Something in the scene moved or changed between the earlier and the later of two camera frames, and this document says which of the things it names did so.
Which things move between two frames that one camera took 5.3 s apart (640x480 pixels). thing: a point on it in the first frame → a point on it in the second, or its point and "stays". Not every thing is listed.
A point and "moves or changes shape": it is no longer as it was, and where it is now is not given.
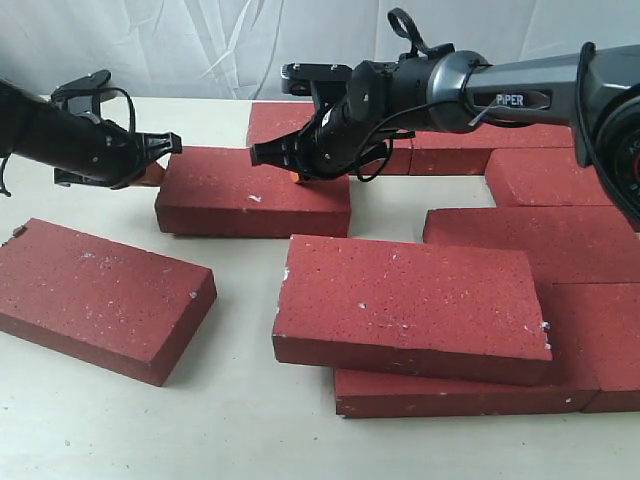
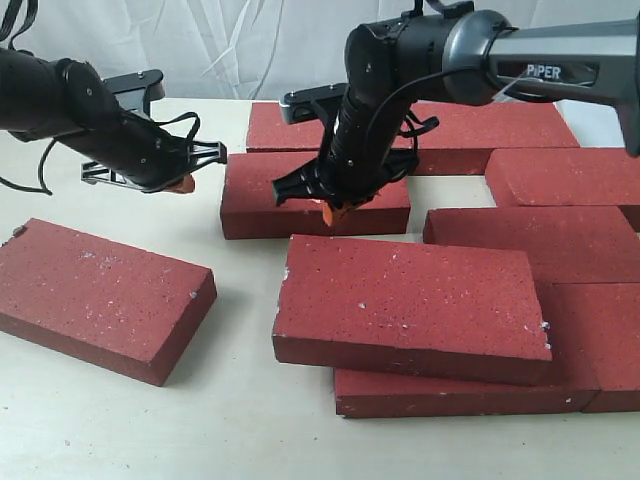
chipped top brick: (421, 308) stays
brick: (129, 312) stays
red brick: (448, 152) stays
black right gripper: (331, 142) → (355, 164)
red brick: (217, 192) moves or changes shape
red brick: (595, 338) stays
